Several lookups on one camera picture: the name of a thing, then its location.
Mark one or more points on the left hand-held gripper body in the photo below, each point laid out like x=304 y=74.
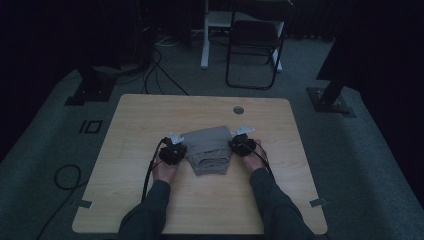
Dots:
x=170 y=154

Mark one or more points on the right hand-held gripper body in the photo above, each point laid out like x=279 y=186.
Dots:
x=246 y=146

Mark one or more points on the grey pants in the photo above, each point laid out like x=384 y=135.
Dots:
x=209 y=150

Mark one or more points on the person's right hand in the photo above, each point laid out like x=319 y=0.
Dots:
x=254 y=159

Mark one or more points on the person's left hand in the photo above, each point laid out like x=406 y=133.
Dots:
x=165 y=171

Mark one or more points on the grey table grommet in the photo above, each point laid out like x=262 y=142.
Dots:
x=238 y=110

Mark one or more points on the grey tape strip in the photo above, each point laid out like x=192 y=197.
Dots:
x=318 y=202
x=84 y=203

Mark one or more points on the grey round stand base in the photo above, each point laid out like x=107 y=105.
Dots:
x=113 y=69

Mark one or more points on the black folding chair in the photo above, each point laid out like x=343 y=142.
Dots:
x=255 y=35

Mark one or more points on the black post with base plate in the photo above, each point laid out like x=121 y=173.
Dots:
x=328 y=101

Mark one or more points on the black stand base plate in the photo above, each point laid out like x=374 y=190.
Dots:
x=93 y=91

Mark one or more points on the white desk frame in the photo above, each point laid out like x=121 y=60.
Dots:
x=205 y=43

